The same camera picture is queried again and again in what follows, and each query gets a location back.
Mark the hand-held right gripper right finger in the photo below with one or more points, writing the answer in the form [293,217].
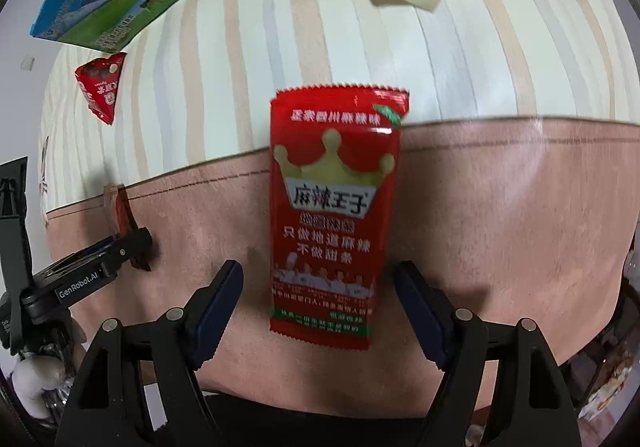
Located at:
[425,314]

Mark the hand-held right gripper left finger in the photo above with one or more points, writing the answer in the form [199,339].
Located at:
[215,314]

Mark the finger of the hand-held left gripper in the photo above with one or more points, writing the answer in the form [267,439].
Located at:
[130,247]

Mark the orange snack packet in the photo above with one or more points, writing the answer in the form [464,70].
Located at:
[120,209]

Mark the red snack packet with crown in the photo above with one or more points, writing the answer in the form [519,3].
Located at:
[330,227]

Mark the pink striped cat blanket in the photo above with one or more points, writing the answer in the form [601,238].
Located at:
[500,202]

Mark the small red triangular packet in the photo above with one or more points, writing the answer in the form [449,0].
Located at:
[100,87]

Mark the printed plastic bag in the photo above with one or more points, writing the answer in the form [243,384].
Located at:
[612,392]

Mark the white wall socket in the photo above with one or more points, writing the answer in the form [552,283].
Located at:
[27,63]

